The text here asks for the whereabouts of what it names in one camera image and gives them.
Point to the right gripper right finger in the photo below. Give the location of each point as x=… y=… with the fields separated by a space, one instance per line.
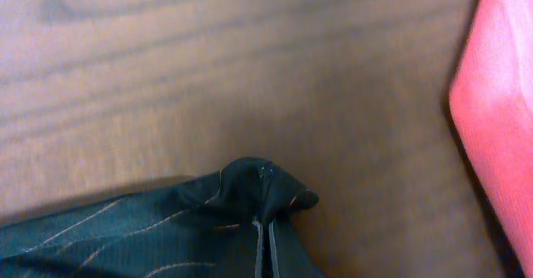
x=273 y=250

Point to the red printed t-shirt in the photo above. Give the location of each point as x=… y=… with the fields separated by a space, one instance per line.
x=491 y=106

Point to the black orange-patterned jersey shirt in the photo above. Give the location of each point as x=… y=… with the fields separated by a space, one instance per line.
x=198 y=228

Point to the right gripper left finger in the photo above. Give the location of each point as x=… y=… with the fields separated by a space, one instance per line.
x=259 y=252

